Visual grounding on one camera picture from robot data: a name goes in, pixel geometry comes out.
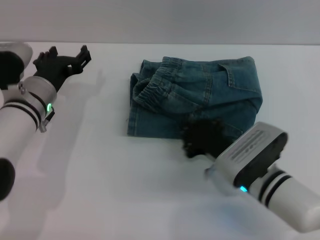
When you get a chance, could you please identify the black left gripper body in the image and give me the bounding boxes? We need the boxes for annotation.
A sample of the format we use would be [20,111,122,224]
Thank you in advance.
[32,55,77,94]

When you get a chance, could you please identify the blue denim shorts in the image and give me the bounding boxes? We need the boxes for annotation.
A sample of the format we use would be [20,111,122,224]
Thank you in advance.
[126,56,263,141]

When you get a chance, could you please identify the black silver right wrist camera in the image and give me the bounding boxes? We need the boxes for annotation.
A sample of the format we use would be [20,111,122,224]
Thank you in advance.
[214,121,289,189]

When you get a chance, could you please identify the silver cable connector plug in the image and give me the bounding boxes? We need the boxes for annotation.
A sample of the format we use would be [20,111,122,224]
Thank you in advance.
[38,110,56,133]

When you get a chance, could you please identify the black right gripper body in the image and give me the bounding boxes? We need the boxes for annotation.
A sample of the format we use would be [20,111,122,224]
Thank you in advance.
[194,118,235,160]

